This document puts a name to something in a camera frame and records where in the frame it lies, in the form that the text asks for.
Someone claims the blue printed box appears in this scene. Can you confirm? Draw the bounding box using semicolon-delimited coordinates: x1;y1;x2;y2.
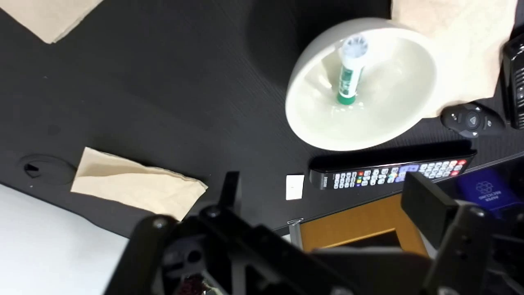
455;167;522;215

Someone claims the green white marker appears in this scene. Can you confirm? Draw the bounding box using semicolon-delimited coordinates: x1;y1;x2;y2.
332;33;370;107

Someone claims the folded crumpled beige napkin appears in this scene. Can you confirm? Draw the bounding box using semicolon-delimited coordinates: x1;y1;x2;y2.
70;146;209;223

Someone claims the wide black keypad remote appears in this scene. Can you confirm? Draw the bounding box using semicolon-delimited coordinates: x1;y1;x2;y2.
501;23;524;131

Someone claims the small black rounded remote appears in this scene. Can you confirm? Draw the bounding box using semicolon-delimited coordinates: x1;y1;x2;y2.
440;103;506;139

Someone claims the white ceramic bowl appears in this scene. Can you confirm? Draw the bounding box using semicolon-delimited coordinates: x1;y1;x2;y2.
283;16;440;152

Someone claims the small white eraser block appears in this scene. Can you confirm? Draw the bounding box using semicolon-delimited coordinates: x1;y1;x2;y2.
285;174;306;202

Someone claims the small flat beige napkin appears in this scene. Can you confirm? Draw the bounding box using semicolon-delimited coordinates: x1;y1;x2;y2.
0;0;104;46

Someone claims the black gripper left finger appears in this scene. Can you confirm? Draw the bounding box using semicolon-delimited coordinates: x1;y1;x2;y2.
103;170;329;295

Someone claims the long black TV remote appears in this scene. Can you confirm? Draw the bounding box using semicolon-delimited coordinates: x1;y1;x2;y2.
308;154;475;193

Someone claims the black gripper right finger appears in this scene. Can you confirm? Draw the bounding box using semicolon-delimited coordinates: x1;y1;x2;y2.
399;170;524;295

